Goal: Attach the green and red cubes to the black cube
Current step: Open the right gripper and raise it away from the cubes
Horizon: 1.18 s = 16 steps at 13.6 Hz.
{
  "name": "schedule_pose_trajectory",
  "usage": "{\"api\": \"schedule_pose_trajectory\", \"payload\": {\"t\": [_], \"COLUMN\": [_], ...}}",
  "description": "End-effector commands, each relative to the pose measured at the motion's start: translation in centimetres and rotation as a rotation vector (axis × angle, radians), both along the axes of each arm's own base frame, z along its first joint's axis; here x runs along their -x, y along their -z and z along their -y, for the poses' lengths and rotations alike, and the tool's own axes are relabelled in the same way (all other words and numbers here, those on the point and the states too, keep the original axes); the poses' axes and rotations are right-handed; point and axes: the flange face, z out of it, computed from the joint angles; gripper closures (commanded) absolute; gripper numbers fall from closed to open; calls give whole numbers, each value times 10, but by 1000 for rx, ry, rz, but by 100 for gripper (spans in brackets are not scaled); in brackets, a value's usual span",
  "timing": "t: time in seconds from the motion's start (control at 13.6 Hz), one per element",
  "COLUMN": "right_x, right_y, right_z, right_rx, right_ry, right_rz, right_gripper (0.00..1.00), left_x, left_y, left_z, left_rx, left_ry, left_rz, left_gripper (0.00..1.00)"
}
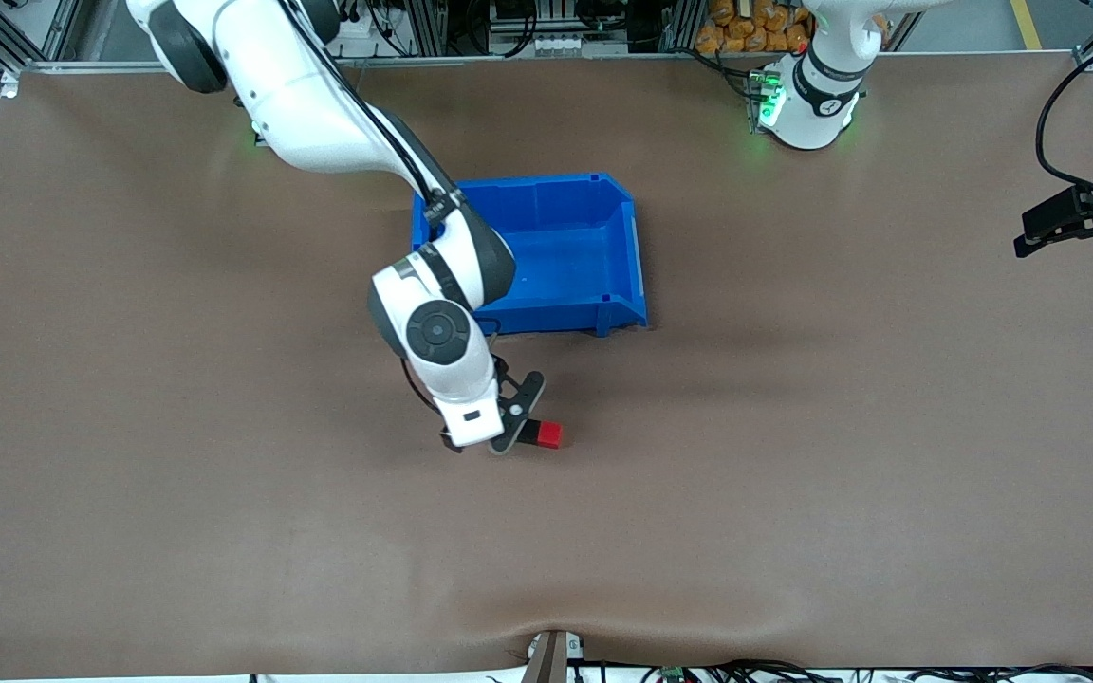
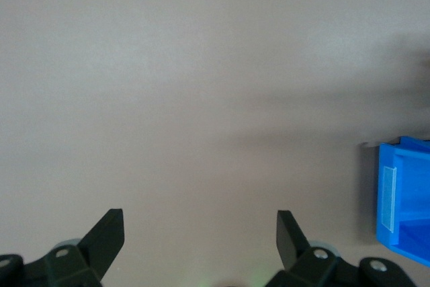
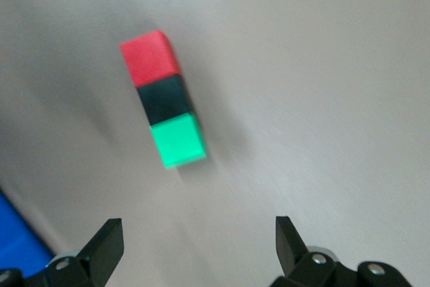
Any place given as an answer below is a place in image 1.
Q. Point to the blue plastic storage bin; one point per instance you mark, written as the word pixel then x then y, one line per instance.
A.
pixel 575 256

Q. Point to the metal table edge bracket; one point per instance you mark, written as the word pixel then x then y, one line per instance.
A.
pixel 551 656

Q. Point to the orange netted items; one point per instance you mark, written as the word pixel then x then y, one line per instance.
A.
pixel 746 24

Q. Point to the white connector block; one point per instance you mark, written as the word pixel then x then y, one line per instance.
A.
pixel 558 44

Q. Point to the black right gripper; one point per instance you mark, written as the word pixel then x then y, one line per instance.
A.
pixel 528 432

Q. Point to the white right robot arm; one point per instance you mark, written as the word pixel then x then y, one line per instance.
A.
pixel 319 104

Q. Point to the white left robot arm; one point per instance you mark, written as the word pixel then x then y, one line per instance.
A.
pixel 822 85

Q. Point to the small black cube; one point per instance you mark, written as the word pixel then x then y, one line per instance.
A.
pixel 529 433

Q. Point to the white power strip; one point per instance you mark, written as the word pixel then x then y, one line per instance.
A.
pixel 361 36

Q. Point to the aluminium table frame rail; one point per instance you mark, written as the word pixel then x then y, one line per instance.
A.
pixel 509 61

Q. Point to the small red cube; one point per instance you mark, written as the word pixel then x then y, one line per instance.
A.
pixel 550 435

